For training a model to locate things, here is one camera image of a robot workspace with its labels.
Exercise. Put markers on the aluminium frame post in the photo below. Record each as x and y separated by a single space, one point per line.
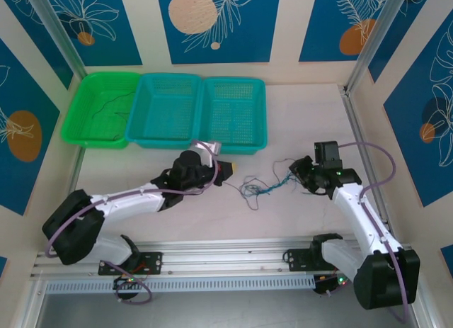
56 27
371 37

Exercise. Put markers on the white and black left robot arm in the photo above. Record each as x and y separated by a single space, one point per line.
127 200

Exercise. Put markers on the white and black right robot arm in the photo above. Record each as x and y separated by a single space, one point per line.
361 214

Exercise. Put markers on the green perforated plastic basket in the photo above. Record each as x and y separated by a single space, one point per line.
88 112

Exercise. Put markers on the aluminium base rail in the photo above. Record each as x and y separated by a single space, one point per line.
230 257

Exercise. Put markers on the black controller board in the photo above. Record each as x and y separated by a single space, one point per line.
329 285
127 282

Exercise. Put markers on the blue poster with orange circle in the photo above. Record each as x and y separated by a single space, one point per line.
329 9

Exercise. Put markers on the teal perforated plastic basket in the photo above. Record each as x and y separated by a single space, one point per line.
163 108
233 115

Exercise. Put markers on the blue poster with flower outline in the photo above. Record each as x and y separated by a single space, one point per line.
106 23

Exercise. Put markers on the blue floral wall poster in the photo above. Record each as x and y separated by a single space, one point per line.
21 94
44 44
407 129
400 30

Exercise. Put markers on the blue poster with peach circle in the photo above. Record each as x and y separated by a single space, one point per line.
247 23

